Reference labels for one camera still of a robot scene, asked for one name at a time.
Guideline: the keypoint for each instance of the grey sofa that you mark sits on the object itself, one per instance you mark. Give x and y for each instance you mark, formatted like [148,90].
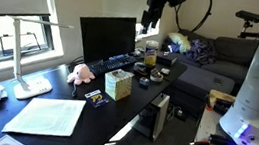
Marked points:
[229,55]

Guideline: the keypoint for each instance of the purple blanket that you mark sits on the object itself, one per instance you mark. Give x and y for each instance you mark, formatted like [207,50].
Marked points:
[202,52]

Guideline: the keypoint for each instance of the light green pillow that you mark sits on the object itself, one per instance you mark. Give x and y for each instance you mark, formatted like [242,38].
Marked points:
[180,42]

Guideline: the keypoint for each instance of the disinfectant wipes canister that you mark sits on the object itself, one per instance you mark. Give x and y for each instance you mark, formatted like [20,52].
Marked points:
[151,53]

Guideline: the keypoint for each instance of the black computer monitor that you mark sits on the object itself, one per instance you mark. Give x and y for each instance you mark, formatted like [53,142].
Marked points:
[107,37]

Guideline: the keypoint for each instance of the light wooden board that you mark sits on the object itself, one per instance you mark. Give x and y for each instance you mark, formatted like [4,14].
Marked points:
[220,94]

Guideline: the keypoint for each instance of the black computer keyboard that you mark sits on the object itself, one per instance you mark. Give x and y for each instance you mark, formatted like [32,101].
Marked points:
[110,65]

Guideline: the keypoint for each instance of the small black stapler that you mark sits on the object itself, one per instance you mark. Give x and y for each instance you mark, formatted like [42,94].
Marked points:
[140,68]

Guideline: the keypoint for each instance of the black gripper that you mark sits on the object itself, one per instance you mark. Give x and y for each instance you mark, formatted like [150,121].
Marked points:
[156,3]

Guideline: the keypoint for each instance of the blue yellow card pack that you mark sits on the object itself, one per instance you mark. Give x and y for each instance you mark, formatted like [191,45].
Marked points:
[97,98]

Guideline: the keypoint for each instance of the patterned tissue box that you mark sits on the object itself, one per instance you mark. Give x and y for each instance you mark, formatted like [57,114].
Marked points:
[117,86]

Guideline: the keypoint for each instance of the dark flat box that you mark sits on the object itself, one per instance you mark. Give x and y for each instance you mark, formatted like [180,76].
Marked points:
[167,59]

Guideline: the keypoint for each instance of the white desk lamp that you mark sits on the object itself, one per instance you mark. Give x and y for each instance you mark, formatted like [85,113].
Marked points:
[35,87]

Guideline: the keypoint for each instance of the silver computer tower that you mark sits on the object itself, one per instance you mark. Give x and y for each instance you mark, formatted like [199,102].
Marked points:
[153,117]

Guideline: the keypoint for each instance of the small dark remote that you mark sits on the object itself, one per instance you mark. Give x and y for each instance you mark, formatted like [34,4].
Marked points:
[217,81]

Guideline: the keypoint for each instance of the black camera on stand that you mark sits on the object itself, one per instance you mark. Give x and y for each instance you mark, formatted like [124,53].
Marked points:
[249,16]

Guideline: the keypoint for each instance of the white printed paper sheet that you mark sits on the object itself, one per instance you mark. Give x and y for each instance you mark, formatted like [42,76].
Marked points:
[46,117]

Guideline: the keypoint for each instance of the pink octopus plush toy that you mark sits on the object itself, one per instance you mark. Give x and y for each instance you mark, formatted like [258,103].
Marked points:
[81,73]

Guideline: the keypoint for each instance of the bright blue bag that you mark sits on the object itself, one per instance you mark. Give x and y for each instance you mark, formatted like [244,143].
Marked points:
[174,48]

